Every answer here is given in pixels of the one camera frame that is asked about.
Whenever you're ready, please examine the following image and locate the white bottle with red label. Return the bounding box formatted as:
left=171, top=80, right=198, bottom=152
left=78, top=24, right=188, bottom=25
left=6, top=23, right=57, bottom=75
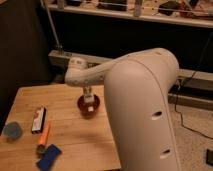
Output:
left=84, top=94, right=94, bottom=112

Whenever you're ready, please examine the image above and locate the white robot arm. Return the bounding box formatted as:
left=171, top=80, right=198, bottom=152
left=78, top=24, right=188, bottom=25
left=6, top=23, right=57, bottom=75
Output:
left=65, top=48, right=181, bottom=171

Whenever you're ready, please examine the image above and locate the red ceramic bowl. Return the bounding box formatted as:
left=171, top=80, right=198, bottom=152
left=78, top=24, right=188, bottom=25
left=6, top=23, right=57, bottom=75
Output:
left=77, top=95, right=100, bottom=119

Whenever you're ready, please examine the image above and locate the metal stand pole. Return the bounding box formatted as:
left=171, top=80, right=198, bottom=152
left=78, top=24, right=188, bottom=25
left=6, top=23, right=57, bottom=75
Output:
left=42, top=0, right=63, bottom=55

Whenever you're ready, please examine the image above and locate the red and black box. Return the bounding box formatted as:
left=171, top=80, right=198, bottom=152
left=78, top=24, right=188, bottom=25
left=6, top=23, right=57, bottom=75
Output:
left=31, top=107, right=46, bottom=134

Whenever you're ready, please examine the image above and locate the orange marker pen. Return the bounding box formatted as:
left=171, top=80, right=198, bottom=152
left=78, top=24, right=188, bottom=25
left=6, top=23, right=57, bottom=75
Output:
left=36, top=123, right=51, bottom=155

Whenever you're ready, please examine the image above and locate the blue rectangular sponge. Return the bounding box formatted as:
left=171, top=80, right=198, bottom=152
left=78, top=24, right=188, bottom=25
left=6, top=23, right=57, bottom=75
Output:
left=36, top=144, right=62, bottom=171

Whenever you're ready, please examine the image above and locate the wooden shelf with clutter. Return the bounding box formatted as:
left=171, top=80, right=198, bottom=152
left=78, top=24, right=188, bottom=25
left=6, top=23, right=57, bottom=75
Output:
left=43, top=0, right=213, bottom=29

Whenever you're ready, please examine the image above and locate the black power cable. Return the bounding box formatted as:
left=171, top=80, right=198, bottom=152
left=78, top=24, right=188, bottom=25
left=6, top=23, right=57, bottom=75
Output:
left=173, top=31, right=213, bottom=141

